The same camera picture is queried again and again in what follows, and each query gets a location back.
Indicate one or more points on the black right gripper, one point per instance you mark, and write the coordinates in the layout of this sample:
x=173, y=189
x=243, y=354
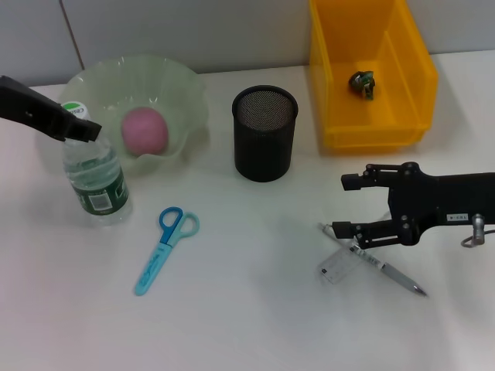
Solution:
x=437, y=197

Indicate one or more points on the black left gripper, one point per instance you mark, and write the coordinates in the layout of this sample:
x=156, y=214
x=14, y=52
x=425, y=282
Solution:
x=31, y=106

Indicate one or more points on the clear bottle with green label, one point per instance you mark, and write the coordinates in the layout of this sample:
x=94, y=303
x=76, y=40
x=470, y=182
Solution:
x=96, y=181

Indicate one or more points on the pink peach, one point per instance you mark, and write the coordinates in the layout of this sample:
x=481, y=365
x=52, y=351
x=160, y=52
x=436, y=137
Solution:
x=145, y=131

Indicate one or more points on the green plastic wrapper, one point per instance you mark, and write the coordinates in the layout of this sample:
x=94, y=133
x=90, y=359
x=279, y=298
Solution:
x=361, y=84

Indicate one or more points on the transparent plastic ruler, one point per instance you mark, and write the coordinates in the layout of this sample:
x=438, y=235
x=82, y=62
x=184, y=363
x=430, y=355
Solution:
x=338, y=268

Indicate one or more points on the pale green glass fruit plate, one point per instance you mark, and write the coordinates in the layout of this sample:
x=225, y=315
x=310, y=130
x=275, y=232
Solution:
x=154, y=85

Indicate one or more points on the silver pen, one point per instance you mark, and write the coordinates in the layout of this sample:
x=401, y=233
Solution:
x=398, y=275

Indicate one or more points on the black mesh pen holder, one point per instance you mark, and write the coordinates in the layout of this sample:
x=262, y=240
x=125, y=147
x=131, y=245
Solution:
x=265, y=147

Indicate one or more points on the blue plastic scissors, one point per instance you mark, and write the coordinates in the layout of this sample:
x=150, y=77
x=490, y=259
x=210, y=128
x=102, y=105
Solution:
x=158, y=259

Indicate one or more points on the yellow plastic bin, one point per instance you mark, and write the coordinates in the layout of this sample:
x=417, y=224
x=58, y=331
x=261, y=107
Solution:
x=406, y=96

